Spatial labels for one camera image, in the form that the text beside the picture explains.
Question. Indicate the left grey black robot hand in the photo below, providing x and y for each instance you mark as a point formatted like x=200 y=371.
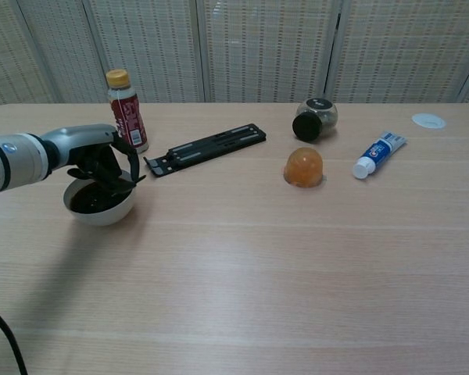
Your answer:
x=78 y=138

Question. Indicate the small black plastic spoon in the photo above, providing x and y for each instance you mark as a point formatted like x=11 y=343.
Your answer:
x=138 y=180

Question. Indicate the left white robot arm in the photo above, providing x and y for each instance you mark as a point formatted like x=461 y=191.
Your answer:
x=19 y=160

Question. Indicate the white bowl with dark liquid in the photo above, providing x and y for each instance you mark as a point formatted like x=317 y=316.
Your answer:
x=101 y=218

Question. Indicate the yellow-capped bottle with red label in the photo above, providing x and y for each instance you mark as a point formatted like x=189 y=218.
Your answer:
x=129 y=113

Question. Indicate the black folding laptop stand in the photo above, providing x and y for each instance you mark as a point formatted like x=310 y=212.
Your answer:
x=203 y=148

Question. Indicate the white woven folding screen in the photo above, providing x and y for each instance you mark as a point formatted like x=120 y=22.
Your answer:
x=258 y=47

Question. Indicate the orange jelly cup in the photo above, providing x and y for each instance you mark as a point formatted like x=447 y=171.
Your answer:
x=304 y=168

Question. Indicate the glass jar with black lid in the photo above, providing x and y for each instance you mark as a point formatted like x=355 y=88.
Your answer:
x=308 y=125

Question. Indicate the blue white toothpaste tube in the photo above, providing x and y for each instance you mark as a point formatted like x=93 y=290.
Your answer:
x=379 y=152

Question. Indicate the white round table grommet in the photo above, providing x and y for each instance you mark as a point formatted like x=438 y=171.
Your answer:
x=428 y=120

